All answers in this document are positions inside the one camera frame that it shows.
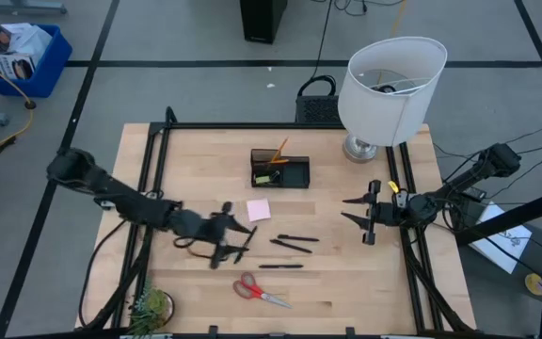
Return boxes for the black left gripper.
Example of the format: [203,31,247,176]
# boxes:
[170,201,254,271]

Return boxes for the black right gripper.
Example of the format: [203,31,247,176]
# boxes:
[340,179,425,247]

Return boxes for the red handled scissors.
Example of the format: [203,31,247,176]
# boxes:
[231,270,295,311]

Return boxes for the black mesh desk organizer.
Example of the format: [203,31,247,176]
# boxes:
[249,147,311,190]

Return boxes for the pink sticky note pad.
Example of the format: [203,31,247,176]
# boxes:
[245,197,273,223]

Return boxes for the black mesh computer box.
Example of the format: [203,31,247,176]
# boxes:
[295,73,343,125]

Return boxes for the small green potted plant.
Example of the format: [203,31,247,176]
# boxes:
[128,280,176,337]

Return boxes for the black power adapter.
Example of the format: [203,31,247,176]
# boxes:
[461,186,488,202]

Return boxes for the white shade metal table lamp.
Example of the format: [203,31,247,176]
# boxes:
[337,35,449,165]

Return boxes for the white paper sheet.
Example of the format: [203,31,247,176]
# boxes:
[468,201,534,276]

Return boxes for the black diagonal beam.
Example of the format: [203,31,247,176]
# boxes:
[454,182,542,247]

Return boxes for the round yellow blue sticker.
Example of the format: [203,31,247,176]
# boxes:
[524,270,542,298]

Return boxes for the black speaker tower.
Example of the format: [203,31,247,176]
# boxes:
[238,0,289,45]

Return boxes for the blue plastic bin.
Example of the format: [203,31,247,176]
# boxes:
[0,23,74,99]

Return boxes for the white printed cardboard box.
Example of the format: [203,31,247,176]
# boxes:
[0,22,23,54]
[0,53,37,82]

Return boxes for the black metal table frame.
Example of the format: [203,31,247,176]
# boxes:
[80,105,478,339]

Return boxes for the black power cable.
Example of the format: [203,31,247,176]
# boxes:
[311,0,336,81]

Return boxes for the yellow floor cable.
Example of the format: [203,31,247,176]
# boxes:
[0,44,36,155]

